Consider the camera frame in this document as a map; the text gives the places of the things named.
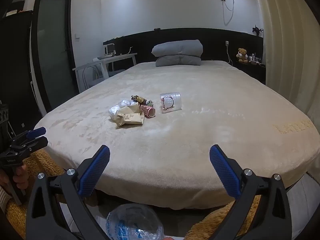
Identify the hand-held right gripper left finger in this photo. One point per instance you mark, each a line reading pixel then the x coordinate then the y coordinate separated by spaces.
pixel 96 171

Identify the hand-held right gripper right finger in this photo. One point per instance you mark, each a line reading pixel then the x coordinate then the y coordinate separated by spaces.
pixel 225 172

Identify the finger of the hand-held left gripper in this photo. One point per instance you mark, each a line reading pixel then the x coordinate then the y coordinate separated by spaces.
pixel 35 143
pixel 37 132

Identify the beige paper bag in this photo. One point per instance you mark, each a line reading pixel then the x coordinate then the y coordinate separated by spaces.
pixel 130 117

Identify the clear bag with blue print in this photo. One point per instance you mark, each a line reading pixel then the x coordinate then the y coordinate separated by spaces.
pixel 135 222

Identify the pink carton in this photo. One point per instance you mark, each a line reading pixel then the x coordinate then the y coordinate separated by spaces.
pixel 148 111

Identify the brown snack wrapper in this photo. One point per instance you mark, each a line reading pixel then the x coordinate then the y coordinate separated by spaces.
pixel 140 99

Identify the green candy wrapper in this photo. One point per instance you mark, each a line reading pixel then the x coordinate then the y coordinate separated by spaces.
pixel 150 103

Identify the clear plastic cup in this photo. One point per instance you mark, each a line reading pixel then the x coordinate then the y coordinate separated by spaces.
pixel 172 102

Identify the person's left forearm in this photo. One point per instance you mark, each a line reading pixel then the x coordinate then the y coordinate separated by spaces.
pixel 3 201

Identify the person's left hand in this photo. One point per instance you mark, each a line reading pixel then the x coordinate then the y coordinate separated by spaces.
pixel 21 178

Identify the brown fleece pants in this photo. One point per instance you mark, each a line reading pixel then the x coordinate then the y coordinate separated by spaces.
pixel 37 162

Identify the bed with beige blanket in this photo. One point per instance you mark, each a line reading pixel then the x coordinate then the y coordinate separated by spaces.
pixel 187 135

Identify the black cabinet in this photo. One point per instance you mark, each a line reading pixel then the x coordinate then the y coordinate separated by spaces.
pixel 15 67

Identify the white chair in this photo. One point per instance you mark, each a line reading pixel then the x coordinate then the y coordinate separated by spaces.
pixel 96 80

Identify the dark frosted glass door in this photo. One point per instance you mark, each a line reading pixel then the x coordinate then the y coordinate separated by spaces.
pixel 52 50

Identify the grey cloth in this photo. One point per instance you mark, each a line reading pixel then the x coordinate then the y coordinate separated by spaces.
pixel 305 205

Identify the black nightstand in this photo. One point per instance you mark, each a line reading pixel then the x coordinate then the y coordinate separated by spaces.
pixel 250 71

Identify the white desk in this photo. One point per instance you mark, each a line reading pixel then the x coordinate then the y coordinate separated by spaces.
pixel 112 58

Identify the white desktop appliance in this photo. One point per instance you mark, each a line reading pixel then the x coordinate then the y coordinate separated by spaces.
pixel 110 49

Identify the group of small bottles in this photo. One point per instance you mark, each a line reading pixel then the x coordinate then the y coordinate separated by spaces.
pixel 253 59

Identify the brown teddy bear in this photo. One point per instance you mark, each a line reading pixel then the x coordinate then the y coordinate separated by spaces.
pixel 241 53

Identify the grey pillow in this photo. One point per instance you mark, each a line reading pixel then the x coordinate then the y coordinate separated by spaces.
pixel 175 61

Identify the folded grey quilt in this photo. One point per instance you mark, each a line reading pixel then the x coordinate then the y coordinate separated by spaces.
pixel 177 47

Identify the black headboard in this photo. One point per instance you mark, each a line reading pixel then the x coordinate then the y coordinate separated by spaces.
pixel 212 36

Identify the black ornament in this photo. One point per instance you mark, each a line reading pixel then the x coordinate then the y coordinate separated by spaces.
pixel 257 30

